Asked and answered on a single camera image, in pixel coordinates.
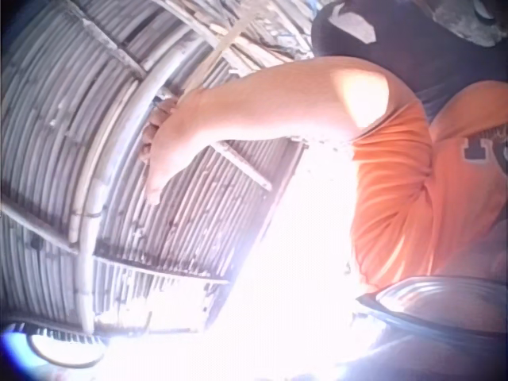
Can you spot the thin pale bamboo stick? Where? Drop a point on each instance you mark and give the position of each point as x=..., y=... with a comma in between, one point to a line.
x=222, y=43

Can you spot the grey bamboo slat wall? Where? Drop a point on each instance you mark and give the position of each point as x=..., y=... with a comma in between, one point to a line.
x=47, y=119

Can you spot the person's left hand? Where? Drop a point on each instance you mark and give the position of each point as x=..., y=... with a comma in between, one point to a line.
x=166, y=143

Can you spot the curved pale bamboo pole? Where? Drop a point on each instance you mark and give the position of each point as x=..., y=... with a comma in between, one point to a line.
x=97, y=206

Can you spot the person's legs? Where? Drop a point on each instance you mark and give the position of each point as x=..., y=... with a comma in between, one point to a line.
x=416, y=59

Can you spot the grey stone block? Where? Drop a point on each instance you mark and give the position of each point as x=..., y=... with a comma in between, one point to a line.
x=468, y=20

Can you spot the short pale bamboo crossbar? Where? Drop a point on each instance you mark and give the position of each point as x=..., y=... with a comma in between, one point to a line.
x=244, y=166

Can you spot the long bamboo crossbar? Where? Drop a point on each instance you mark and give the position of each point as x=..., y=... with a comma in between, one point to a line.
x=158, y=270

